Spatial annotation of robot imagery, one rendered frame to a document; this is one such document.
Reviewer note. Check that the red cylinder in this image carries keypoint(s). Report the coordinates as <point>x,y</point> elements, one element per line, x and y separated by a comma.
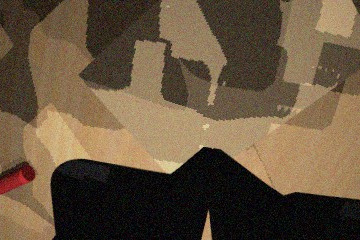
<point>16,178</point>

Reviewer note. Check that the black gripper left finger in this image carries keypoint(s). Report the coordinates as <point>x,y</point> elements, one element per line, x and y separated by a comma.
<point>132,201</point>

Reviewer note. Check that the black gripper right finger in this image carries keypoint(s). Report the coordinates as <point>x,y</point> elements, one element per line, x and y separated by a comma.
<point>243,207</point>

